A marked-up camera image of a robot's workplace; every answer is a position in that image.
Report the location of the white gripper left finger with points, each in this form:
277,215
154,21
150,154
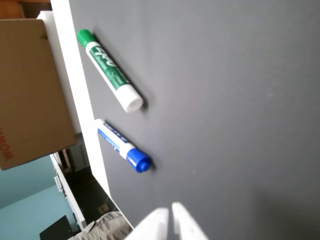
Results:
155,225

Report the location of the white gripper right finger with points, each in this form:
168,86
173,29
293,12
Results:
183,225

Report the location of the green dry erase marker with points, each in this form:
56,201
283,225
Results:
107,65

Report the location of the blue dry erase marker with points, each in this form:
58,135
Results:
117,142

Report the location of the person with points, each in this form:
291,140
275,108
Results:
107,227

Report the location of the white furniture panel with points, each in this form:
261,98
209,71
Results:
71,200

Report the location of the black flat object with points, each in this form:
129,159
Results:
55,230

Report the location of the dark grey mat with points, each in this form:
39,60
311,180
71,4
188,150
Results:
225,100

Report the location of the brown cardboard box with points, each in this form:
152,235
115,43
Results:
30,87

